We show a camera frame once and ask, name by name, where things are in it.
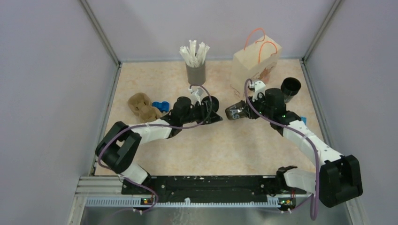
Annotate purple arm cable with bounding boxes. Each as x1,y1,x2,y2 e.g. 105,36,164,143
244,78,321,222
97,84,214,215

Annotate black paper cup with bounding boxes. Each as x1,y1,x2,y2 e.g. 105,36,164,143
280,77,301,103

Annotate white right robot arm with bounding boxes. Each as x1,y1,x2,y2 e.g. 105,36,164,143
246,88,363,208

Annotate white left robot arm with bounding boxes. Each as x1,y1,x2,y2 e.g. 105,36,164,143
95,96,222,194

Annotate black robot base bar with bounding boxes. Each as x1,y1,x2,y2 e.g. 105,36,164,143
121,175,305,203

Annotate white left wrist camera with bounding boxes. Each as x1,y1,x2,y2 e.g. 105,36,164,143
188,87,204,106

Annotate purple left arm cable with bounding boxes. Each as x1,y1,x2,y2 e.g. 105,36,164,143
97,84,214,215

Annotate blue toy car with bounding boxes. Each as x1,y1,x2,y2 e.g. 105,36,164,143
152,101,170,113

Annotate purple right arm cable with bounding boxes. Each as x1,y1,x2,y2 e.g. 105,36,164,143
244,78,321,222

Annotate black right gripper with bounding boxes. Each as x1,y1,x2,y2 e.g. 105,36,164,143
243,92,273,120

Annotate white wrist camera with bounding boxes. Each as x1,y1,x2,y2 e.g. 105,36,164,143
248,80,266,103
188,87,204,106

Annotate white wrapped straws bundle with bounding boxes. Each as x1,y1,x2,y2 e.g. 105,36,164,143
179,40,210,68

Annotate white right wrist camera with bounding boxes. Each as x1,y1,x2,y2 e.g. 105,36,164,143
248,80,266,103

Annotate teddy bear paper bag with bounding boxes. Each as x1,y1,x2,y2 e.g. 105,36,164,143
229,28,283,100

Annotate brown pulp cup carrier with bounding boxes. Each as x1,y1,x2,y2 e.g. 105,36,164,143
127,92,162,122

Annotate aluminium frame rail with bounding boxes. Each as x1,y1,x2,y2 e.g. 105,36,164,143
67,0,122,225

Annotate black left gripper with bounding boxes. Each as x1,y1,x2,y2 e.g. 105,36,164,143
181,100,222,125

